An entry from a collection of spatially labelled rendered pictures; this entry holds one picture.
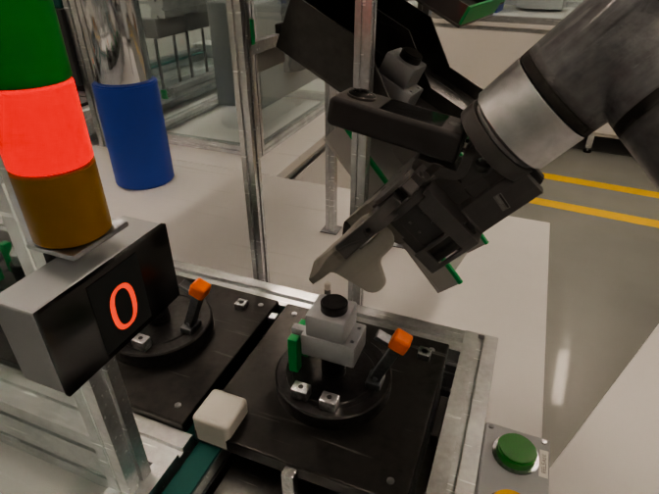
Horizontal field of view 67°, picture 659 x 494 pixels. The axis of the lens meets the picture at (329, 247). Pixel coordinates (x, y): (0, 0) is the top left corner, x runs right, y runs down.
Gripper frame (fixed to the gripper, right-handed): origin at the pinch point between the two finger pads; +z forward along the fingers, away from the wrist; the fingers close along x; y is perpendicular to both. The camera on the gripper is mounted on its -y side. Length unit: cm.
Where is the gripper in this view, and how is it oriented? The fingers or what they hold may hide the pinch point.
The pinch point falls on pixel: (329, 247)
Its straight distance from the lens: 50.3
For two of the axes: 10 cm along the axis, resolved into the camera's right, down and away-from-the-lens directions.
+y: 7.0, 7.0, 1.1
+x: 3.7, -5.0, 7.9
